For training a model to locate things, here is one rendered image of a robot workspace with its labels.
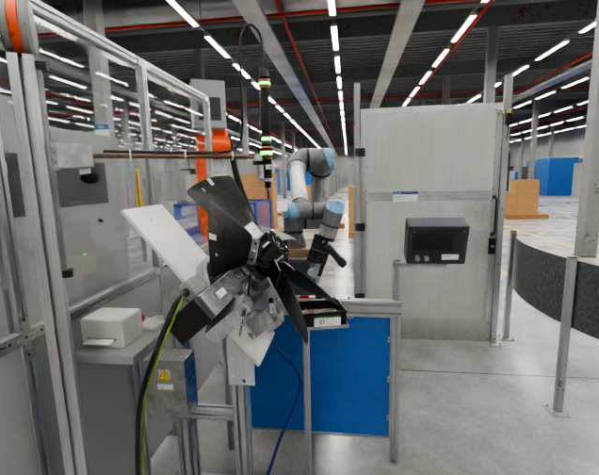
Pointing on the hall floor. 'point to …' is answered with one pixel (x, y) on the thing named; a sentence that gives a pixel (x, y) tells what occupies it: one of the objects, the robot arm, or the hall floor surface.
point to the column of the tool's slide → (48, 261)
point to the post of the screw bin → (307, 406)
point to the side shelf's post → (141, 412)
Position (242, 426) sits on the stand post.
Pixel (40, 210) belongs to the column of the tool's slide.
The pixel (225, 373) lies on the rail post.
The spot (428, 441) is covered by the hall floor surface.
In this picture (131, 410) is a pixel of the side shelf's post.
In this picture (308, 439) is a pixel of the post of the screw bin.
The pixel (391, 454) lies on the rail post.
